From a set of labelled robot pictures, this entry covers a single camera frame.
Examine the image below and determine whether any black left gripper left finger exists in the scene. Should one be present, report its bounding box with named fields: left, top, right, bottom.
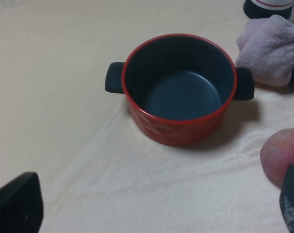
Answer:
left=0, top=172, right=44, bottom=233

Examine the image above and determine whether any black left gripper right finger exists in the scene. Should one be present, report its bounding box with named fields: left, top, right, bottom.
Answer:
left=279, top=164, right=294, bottom=233

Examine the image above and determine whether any red peach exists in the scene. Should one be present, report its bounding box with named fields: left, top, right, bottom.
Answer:
left=260, top=128, right=294, bottom=188

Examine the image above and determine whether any rolled lilac towel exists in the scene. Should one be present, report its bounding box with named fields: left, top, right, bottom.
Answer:
left=236, top=15, right=294, bottom=87

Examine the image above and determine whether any red pot with black handles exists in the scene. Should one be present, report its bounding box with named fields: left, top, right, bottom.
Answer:
left=105, top=33, right=255, bottom=147

